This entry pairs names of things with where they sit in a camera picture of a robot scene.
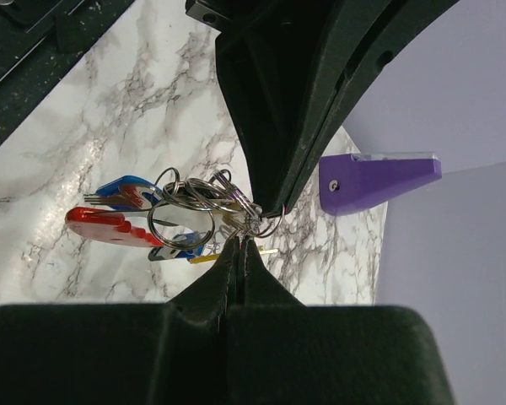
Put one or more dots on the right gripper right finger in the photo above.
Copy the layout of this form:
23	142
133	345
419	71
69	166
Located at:
280	351

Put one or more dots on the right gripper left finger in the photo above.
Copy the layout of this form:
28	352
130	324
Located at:
150	353

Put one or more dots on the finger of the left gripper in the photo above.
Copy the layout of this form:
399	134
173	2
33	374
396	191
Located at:
359	40
263	63

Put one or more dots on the red keyring with keys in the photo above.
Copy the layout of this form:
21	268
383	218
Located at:
189	222

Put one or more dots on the purple wedge-shaped box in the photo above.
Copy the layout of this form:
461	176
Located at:
352	183

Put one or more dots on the blue key tag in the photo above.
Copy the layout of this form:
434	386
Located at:
125	193

